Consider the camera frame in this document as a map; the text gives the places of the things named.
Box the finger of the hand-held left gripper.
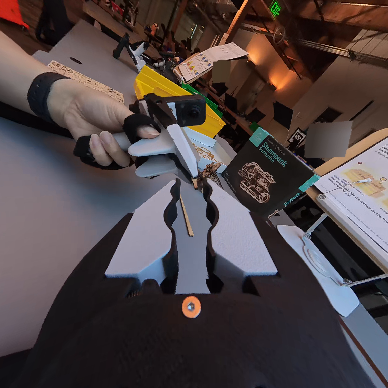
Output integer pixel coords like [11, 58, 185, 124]
[167, 124, 199, 178]

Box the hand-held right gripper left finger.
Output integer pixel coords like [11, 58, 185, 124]
[104, 179, 181, 293]

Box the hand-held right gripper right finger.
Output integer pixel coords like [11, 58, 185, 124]
[204, 179, 279, 293]

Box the wooden gear model assembly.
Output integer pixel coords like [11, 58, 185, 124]
[192, 161, 222, 191]

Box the person's left forearm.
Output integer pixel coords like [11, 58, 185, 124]
[0, 30, 41, 102]

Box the person's left hand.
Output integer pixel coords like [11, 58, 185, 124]
[48, 79, 162, 168]

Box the yellow plastic bin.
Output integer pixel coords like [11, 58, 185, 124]
[134, 65, 226, 138]

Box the pile of tan rubber bands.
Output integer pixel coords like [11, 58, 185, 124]
[194, 145, 215, 162]

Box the white cardboard tray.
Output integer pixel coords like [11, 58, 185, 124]
[184, 127, 237, 174]

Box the green plastic bin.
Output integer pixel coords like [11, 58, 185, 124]
[181, 82, 224, 119]

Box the white stand base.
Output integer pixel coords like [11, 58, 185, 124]
[277, 224, 360, 318]

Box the pointed wooden stick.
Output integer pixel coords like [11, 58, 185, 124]
[179, 194, 194, 237]

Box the black white handheld device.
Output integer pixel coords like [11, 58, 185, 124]
[113, 33, 150, 72]

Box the printed colour instruction sheet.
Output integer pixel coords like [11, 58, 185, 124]
[173, 42, 249, 85]

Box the black model kit box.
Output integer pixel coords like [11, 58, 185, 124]
[226, 127, 321, 219]

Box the laser-cut wooden sheet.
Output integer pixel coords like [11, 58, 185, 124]
[48, 60, 125, 104]

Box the white table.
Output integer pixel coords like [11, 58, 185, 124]
[32, 19, 146, 103]

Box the black wristband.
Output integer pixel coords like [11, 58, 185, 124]
[27, 72, 73, 123]

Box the instruction sheet on stand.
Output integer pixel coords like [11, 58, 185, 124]
[306, 128, 388, 273]

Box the white printed instruction sheet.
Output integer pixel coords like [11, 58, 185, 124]
[314, 138, 388, 261]

